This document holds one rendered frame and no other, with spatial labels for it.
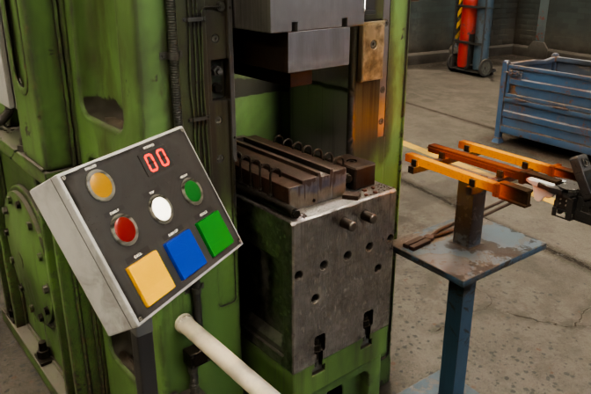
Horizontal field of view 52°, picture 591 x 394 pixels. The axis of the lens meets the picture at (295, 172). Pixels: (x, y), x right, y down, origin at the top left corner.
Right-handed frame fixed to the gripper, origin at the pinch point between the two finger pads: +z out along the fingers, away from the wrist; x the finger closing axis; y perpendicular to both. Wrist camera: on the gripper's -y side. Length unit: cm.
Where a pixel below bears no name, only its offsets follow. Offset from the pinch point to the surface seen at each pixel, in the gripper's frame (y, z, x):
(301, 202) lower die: 4, 30, -56
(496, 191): 0.9, 0.8, -14.8
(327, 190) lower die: 3, 30, -47
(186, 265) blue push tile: -3, 6, -100
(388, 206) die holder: 9.9, 25.3, -28.8
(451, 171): 0.4, 16.6, -13.4
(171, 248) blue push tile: -6, 7, -102
